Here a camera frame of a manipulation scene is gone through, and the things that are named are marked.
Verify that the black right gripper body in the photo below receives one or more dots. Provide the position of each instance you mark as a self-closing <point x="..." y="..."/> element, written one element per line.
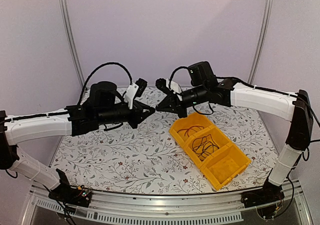
<point x="200" y="94"/>

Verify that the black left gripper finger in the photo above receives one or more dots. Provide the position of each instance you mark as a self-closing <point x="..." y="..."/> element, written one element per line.
<point x="146" y="109"/>
<point x="142" y="117"/>

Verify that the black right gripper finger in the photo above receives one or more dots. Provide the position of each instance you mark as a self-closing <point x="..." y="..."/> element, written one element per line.
<point x="180" y="111"/>
<point x="166" y="105"/>

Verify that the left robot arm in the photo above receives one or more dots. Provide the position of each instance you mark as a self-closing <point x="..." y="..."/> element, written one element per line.
<point x="104" y="106"/>

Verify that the floral table mat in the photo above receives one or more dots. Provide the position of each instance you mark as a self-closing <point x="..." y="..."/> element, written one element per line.
<point x="147" y="160"/>

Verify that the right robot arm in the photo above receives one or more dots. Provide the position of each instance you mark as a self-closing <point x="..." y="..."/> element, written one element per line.
<point x="233" y="92"/>

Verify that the aluminium front rail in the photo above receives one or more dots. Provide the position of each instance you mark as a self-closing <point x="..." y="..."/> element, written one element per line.
<point x="220" y="208"/>

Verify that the left aluminium frame post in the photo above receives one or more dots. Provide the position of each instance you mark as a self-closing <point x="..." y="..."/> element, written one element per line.
<point x="71" y="41"/>

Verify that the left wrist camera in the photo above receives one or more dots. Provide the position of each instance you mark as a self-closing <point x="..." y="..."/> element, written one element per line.
<point x="133" y="91"/>

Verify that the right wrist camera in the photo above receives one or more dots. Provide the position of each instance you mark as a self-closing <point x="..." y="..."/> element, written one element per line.
<point x="166" y="86"/>

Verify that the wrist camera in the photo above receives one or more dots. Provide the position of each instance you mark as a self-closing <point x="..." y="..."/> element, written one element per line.
<point x="166" y="86"/>
<point x="133" y="91"/>

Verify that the yellow three-compartment bin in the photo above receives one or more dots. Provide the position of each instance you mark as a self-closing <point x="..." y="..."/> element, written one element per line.
<point x="214" y="154"/>

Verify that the right aluminium frame post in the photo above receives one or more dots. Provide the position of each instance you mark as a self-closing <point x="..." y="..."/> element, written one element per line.
<point x="261" y="40"/>

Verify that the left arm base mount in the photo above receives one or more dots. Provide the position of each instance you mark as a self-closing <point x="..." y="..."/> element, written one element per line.
<point x="65" y="193"/>

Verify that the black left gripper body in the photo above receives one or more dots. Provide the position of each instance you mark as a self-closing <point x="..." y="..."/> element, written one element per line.
<point x="110" y="117"/>

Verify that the aluminium frame post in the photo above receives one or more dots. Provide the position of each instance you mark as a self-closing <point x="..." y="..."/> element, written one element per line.
<point x="261" y="40"/>
<point x="71" y="41"/>

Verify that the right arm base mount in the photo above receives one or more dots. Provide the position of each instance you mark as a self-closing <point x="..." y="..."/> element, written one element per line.
<point x="270" y="197"/>

